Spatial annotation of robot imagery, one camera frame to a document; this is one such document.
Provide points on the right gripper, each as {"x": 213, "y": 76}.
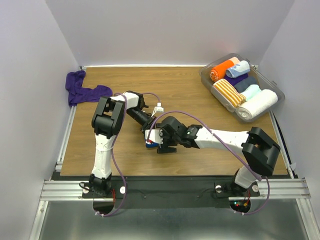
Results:
{"x": 164, "y": 148}

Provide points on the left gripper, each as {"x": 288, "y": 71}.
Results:
{"x": 148, "y": 124}

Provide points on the purple towel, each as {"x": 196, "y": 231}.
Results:
{"x": 236, "y": 80}
{"x": 79, "y": 94}

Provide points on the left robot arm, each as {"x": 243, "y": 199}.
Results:
{"x": 107, "y": 122}

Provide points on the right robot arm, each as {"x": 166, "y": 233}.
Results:
{"x": 256, "y": 150}

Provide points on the orange striped rolled towel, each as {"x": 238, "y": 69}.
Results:
{"x": 229, "y": 92}

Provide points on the clear plastic bin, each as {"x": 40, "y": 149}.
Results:
{"x": 263, "y": 83}

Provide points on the purple rolled towel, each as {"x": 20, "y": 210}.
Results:
{"x": 236, "y": 80}

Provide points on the dark grey rolled towel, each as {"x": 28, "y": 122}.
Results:
{"x": 244, "y": 84}

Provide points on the pale teal rolled towel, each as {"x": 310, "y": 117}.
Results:
{"x": 251, "y": 91}

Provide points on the white rolled towel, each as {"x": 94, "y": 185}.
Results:
{"x": 257, "y": 104}

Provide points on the light blue patterned rolled towel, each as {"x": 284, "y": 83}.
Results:
{"x": 239, "y": 69}

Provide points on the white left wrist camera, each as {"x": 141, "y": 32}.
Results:
{"x": 158, "y": 109}

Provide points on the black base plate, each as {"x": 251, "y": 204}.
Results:
{"x": 171, "y": 192}

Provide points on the aluminium frame rail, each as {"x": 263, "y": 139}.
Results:
{"x": 69, "y": 190}

